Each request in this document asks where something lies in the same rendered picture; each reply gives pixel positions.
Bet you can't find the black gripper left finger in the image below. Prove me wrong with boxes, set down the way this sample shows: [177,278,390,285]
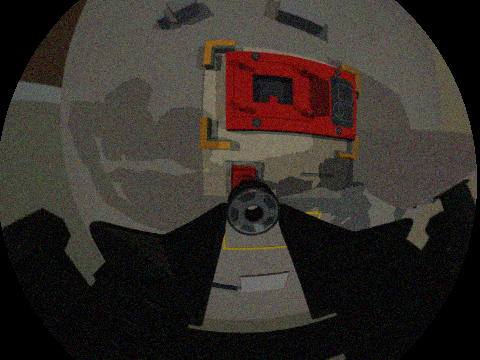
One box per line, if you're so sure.
[89,203,227,327]

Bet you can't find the black wheel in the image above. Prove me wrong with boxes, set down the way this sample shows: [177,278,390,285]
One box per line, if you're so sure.
[225,180,281,236]

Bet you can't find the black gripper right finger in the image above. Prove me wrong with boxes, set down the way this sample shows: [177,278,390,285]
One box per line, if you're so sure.
[279,203,413,320]

